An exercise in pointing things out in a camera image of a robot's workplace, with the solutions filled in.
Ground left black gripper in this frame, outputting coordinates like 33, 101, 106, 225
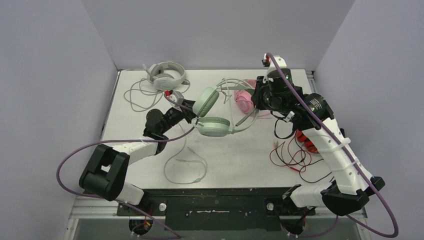
159, 98, 205, 134

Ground pink cat-ear headphones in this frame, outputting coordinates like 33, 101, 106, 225
233, 79, 271, 118

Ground mint green headphones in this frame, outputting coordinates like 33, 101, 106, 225
163, 78, 260, 185

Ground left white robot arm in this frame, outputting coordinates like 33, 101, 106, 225
79, 99, 196, 215

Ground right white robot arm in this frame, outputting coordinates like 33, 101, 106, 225
251, 68, 385, 216

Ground red and black headphones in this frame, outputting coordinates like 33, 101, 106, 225
269, 130, 334, 184

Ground white gaming headset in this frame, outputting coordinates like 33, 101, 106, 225
123, 61, 191, 113

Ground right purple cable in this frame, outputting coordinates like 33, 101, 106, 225
264, 52, 399, 239

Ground purple cable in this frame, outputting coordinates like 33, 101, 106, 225
264, 52, 399, 239
55, 91, 200, 240

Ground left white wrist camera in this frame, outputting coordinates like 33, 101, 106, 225
164, 90, 184, 105

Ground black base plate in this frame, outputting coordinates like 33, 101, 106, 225
84, 187, 350, 233

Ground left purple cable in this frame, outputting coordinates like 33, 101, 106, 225
55, 91, 200, 240

